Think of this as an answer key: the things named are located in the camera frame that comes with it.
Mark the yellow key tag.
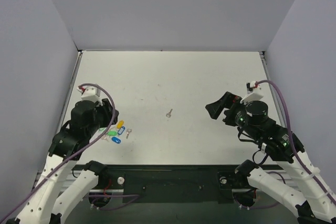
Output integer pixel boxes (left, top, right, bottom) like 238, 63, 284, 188
115, 120, 124, 129

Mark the blue outlined key tag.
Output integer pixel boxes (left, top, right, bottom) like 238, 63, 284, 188
117, 126, 125, 136

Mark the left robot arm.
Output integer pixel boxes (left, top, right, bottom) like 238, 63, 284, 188
1, 95, 119, 223

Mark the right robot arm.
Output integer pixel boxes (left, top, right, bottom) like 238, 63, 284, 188
205, 92, 335, 223

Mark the solid blue key tag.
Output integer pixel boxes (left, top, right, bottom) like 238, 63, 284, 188
111, 136, 121, 144

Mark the small silver key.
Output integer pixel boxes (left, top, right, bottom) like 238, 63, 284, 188
166, 109, 173, 118

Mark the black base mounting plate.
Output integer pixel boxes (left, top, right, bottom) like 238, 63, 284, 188
73, 164, 266, 204

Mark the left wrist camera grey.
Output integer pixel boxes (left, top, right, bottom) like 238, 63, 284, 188
77, 86, 101, 103

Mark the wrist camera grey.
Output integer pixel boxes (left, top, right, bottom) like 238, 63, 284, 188
240, 81, 264, 104
77, 86, 101, 103

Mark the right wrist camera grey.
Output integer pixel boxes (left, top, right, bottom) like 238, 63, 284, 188
240, 81, 264, 104

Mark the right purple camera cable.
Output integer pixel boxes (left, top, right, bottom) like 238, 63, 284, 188
246, 79, 336, 209

